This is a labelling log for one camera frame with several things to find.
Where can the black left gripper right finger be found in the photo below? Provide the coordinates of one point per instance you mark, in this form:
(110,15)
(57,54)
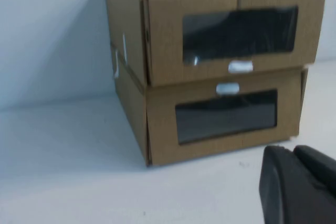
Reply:
(317,162)

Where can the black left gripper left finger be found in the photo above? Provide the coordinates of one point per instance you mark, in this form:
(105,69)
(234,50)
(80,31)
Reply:
(286,195)

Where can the cardboard drawer with window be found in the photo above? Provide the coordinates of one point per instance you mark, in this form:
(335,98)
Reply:
(162,37)
(160,134)

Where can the cardboard shoe box shell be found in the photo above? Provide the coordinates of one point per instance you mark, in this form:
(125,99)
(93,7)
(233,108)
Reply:
(123,11)
(131,108)

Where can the white plastic pull tab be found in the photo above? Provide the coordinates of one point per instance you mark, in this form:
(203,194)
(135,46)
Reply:
(228,88)
(240,66)

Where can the white connector clip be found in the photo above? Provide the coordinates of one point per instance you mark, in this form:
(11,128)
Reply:
(124,48)
(116,64)

